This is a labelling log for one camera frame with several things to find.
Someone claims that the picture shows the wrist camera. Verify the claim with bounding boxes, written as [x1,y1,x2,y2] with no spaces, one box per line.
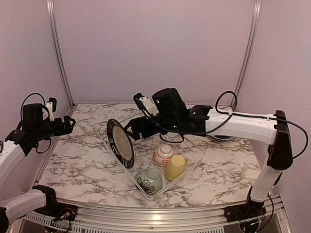
[133,93,159,117]
[43,97,57,122]

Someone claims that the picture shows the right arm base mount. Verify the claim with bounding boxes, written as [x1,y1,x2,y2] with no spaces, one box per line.
[224,193,266,222]

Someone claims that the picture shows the white wire dish rack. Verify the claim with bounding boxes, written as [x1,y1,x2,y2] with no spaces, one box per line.
[99,117,205,200]

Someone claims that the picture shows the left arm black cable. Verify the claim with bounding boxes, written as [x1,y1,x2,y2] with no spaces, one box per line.
[17,92,52,154]

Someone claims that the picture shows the white bowl with red pattern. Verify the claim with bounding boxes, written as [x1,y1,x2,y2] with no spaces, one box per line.
[153,144,175,166]

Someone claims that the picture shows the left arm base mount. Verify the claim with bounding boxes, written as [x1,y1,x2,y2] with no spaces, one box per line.
[33,185,77,221]

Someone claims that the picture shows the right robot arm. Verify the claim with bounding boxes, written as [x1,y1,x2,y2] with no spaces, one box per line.
[125,88,294,217]

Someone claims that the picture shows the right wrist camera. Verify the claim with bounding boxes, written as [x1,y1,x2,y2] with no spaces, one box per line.
[133,93,159,117]

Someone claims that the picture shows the green bowl with flower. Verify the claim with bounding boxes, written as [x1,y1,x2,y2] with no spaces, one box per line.
[134,168,163,196]

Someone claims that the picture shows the front aluminium rail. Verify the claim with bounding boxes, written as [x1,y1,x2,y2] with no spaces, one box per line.
[21,196,292,233]

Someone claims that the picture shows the right aluminium frame post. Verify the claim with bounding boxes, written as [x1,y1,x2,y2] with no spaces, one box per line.
[235,0,262,99]

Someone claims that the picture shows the aluminium frame post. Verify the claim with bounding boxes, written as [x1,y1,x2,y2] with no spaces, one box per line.
[235,0,262,99]
[47,0,75,107]

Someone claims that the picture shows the large black rimmed cream plate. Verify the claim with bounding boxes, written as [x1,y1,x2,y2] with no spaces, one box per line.
[106,119,135,169]

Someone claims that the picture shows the pale green flower plate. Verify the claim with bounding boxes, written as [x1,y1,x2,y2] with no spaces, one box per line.
[209,135,234,141]

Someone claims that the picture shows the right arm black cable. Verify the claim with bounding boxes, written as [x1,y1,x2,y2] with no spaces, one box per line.
[136,91,309,219]

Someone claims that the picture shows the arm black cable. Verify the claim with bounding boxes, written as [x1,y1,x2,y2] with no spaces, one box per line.
[136,91,309,219]
[17,92,52,154]

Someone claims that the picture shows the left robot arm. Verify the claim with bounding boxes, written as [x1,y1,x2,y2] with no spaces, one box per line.
[0,101,76,233]

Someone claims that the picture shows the yellow mug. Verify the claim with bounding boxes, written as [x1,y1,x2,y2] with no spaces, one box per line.
[165,154,188,181]

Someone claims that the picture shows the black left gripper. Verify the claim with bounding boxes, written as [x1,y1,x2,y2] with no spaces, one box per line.
[34,115,75,142]

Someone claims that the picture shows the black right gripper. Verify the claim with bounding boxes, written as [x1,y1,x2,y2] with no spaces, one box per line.
[123,114,179,140]

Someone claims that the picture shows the left aluminium frame post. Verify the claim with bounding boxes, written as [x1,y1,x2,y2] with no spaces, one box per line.
[47,0,75,107]

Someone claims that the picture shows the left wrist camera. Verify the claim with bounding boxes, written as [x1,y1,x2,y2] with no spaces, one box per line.
[43,97,57,122]

